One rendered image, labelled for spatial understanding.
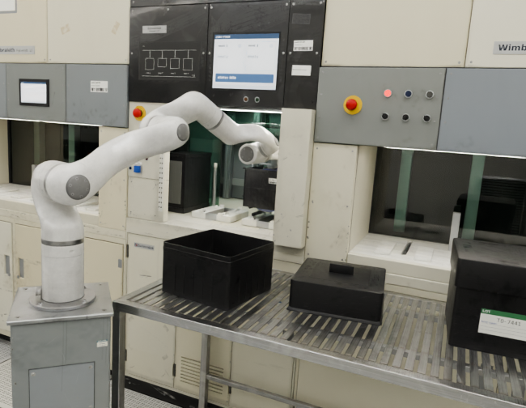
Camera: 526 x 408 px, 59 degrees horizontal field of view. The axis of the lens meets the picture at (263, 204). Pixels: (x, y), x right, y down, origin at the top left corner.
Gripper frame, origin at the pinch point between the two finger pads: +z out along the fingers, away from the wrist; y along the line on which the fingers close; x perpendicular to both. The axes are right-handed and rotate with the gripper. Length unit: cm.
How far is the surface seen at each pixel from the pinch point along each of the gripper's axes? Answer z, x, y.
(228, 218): -10.2, -32.1, -17.3
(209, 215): -10.2, -32.4, -27.8
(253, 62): -30.2, 35.9, -0.4
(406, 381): -92, -46, 74
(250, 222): -10.2, -32.4, -6.0
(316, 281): -66, -35, 43
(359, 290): -66, -35, 56
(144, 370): -30, -109, -48
